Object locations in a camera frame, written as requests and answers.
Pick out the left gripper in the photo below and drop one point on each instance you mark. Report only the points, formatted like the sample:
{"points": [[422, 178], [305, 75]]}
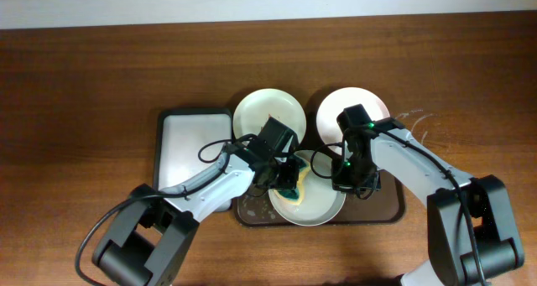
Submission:
{"points": [[289, 180]]}

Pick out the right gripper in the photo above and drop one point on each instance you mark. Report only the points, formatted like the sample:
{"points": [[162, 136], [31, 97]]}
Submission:
{"points": [[339, 180]]}

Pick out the green and yellow sponge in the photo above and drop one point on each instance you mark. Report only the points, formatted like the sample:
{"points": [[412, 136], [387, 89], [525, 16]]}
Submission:
{"points": [[290, 182]]}

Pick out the pale green plate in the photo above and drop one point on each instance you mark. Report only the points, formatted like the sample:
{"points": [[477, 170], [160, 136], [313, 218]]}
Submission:
{"points": [[316, 203]]}

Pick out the cream plate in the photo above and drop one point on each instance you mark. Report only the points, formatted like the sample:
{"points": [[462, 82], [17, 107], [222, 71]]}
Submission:
{"points": [[256, 109]]}

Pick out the pink plate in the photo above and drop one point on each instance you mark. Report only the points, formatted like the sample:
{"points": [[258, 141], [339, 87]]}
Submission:
{"points": [[337, 101]]}

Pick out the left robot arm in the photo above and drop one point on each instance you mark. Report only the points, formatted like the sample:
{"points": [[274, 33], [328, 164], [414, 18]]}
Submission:
{"points": [[152, 230]]}

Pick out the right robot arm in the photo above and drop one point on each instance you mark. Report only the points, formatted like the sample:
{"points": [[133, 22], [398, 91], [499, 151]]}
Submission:
{"points": [[471, 230]]}

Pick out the large brown serving tray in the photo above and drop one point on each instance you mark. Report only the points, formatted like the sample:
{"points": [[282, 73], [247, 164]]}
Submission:
{"points": [[385, 206]]}

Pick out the small black tray white liner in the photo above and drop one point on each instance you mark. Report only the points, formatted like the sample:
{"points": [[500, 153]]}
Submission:
{"points": [[181, 133]]}

